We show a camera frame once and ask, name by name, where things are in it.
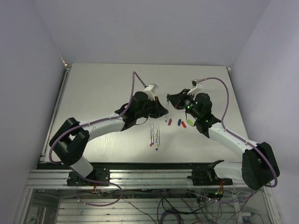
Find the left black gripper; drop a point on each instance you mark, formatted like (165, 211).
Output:
(159, 109)

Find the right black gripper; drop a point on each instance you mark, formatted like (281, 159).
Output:
(177, 100)

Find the green marker pen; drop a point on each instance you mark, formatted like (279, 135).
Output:
(166, 106)

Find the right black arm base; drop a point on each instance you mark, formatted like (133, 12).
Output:
(206, 176)

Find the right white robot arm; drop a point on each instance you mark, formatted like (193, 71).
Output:
(258, 166)

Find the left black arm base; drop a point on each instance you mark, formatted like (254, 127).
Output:
(99, 177)

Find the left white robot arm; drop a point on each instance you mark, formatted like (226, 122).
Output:
(70, 140)

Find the blue marker pen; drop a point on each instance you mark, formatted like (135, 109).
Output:
(156, 139)

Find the orange marker pen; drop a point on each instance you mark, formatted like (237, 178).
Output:
(158, 136)

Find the red marker pen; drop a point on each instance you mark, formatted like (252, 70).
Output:
(150, 133)

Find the purple marker pen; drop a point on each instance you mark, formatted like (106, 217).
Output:
(153, 133)

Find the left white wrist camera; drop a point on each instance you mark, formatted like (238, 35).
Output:
(150, 90)

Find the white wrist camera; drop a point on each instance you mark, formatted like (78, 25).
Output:
(150, 90)
(196, 87)

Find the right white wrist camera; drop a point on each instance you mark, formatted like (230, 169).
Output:
(196, 87)

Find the aluminium frame rail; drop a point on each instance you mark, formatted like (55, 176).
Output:
(126, 179)

